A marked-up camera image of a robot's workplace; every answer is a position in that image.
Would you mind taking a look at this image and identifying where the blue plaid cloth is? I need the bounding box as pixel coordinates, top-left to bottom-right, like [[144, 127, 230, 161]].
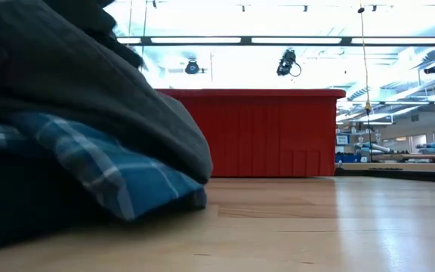
[[0, 112, 208, 222]]

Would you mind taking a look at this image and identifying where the black aluminium base frame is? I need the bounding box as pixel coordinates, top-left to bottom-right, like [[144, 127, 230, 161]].
[[333, 167, 435, 185]]

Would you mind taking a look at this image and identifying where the beige wooden table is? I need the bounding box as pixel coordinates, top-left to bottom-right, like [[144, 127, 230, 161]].
[[339, 162, 435, 175]]

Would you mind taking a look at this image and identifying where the red plastic bin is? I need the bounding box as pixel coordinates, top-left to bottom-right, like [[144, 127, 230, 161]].
[[156, 88, 347, 178]]

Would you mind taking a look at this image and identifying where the dark grey garment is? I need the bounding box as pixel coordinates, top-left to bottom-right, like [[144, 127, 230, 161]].
[[0, 0, 214, 185]]

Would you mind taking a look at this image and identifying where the round black ceiling device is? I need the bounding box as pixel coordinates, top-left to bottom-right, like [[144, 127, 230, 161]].
[[184, 58, 201, 76]]

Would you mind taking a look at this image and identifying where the black overhead camera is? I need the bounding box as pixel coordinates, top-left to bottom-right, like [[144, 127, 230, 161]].
[[275, 48, 303, 79]]

